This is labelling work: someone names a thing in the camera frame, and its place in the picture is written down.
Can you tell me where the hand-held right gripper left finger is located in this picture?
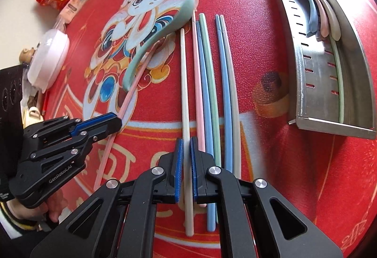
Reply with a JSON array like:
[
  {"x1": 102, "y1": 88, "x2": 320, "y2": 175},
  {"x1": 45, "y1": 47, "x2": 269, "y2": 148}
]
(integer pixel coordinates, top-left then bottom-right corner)
[{"x1": 29, "y1": 138, "x2": 184, "y2": 258}]

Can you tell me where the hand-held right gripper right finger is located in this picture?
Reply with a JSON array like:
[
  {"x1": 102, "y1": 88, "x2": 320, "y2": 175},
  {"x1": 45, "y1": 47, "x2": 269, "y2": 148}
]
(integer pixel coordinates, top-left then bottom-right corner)
[{"x1": 190, "y1": 137, "x2": 344, "y2": 258}]

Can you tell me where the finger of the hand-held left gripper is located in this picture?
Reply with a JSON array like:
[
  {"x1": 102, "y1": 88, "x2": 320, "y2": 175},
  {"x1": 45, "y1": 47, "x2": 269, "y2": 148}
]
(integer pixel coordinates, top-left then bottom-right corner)
[
  {"x1": 17, "y1": 116, "x2": 123, "y2": 171},
  {"x1": 23, "y1": 112, "x2": 119, "y2": 141}
]

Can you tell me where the pink chopstick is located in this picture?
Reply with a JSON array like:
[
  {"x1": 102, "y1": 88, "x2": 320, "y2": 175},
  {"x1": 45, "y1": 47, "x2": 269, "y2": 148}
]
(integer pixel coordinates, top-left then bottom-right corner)
[
  {"x1": 192, "y1": 10, "x2": 207, "y2": 208},
  {"x1": 94, "y1": 41, "x2": 161, "y2": 191}
]

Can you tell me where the blue chopstick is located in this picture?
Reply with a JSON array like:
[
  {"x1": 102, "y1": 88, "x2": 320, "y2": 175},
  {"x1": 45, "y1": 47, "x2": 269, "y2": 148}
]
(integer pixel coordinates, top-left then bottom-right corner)
[
  {"x1": 215, "y1": 14, "x2": 234, "y2": 174},
  {"x1": 196, "y1": 21, "x2": 215, "y2": 233}
]

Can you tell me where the cream chopstick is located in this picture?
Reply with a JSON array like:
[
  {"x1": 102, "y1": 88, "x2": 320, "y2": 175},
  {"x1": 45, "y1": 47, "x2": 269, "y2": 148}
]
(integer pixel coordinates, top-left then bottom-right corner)
[
  {"x1": 179, "y1": 27, "x2": 194, "y2": 237},
  {"x1": 220, "y1": 15, "x2": 242, "y2": 179}
]

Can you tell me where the green chopstick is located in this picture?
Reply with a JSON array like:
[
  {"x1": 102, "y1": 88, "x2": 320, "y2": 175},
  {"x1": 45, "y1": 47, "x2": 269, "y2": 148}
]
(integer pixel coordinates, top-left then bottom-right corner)
[
  {"x1": 329, "y1": 36, "x2": 345, "y2": 123},
  {"x1": 199, "y1": 13, "x2": 222, "y2": 225}
]

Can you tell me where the green spoon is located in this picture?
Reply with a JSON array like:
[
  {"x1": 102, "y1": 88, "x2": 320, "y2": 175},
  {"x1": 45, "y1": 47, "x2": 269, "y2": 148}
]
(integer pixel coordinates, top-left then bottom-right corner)
[{"x1": 122, "y1": 0, "x2": 197, "y2": 93}]

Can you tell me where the steel utensil tray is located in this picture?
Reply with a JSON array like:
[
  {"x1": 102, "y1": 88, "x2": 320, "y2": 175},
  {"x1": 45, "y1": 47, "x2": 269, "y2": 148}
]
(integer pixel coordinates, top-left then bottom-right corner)
[{"x1": 264, "y1": 0, "x2": 377, "y2": 141}]

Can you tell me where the pink spoon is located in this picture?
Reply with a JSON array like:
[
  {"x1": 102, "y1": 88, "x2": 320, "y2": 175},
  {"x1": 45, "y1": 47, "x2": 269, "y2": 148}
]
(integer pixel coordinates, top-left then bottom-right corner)
[{"x1": 295, "y1": 0, "x2": 329, "y2": 38}]

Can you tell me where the cream spoon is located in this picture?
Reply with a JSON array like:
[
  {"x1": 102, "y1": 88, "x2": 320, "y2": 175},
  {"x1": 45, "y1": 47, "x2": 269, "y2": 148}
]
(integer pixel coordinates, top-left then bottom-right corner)
[{"x1": 311, "y1": 0, "x2": 341, "y2": 41}]

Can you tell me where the person's left forearm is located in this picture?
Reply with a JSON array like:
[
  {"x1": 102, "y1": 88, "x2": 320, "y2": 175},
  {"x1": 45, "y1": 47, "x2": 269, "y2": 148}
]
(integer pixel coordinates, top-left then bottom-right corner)
[{"x1": 0, "y1": 197, "x2": 59, "y2": 240}]

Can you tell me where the person's left hand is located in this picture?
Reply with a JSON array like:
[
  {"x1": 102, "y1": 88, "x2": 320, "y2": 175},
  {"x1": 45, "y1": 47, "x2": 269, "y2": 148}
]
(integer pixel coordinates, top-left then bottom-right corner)
[{"x1": 49, "y1": 191, "x2": 68, "y2": 224}]

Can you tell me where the white cup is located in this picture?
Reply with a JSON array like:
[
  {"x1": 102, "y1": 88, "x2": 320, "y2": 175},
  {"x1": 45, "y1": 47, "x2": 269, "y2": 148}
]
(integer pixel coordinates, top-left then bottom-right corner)
[{"x1": 23, "y1": 105, "x2": 45, "y2": 129}]

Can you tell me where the black appliance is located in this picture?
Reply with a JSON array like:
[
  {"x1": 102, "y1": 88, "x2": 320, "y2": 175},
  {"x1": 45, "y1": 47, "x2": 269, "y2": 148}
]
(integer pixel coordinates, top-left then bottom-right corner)
[{"x1": 0, "y1": 65, "x2": 25, "y2": 130}]

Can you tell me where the white lidded pot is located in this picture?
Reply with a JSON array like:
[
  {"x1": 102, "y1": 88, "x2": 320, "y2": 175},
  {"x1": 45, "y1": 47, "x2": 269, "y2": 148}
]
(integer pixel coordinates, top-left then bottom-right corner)
[{"x1": 26, "y1": 28, "x2": 70, "y2": 94}]

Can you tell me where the small brown figurine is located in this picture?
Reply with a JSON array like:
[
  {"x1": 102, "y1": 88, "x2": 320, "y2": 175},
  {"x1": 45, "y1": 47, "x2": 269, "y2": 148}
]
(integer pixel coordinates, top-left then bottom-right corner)
[{"x1": 19, "y1": 48, "x2": 38, "y2": 64}]

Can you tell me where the peach snack packet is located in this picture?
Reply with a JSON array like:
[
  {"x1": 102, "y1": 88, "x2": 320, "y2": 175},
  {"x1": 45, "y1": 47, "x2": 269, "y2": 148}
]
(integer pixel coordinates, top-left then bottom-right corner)
[{"x1": 57, "y1": 0, "x2": 98, "y2": 25}]

